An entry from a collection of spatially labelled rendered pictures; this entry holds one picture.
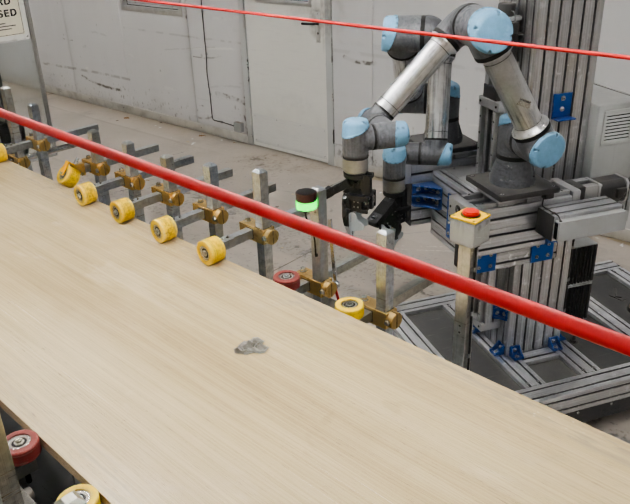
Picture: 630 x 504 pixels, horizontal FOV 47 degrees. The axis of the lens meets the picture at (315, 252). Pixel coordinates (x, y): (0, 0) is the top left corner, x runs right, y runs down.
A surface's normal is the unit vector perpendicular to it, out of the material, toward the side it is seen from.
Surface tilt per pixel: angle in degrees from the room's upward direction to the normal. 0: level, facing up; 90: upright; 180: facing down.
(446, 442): 0
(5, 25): 90
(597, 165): 90
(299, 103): 90
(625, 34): 90
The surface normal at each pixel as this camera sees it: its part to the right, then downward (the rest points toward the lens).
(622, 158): 0.32, 0.40
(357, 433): -0.04, -0.90
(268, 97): -0.66, 0.35
